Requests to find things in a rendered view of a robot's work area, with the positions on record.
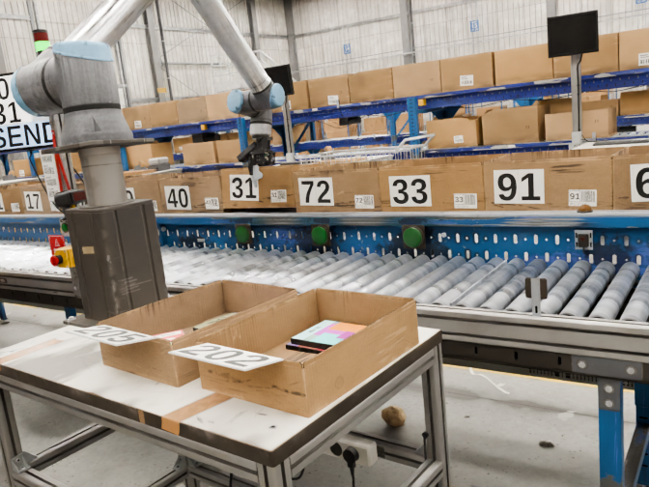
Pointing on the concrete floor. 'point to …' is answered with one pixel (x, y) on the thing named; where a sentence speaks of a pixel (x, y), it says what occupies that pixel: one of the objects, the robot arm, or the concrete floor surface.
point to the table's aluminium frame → (403, 453)
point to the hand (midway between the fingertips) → (255, 185)
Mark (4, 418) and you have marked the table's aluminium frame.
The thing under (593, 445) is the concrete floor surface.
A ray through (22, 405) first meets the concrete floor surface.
